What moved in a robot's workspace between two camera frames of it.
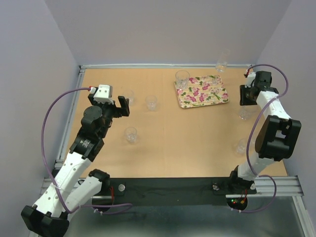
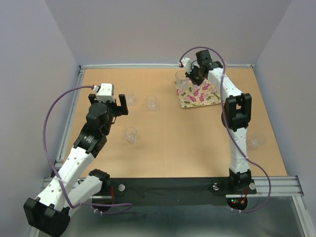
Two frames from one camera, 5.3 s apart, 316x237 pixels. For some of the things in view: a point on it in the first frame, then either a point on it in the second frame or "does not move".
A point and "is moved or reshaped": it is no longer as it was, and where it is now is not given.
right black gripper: x=243 y=101 → x=196 y=82
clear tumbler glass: x=248 y=112 is moved or reshaped
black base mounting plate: x=172 y=191 does not move
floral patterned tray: x=203 y=91 does not move
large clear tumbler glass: x=182 y=79 does not move
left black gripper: x=118 y=111 does not move
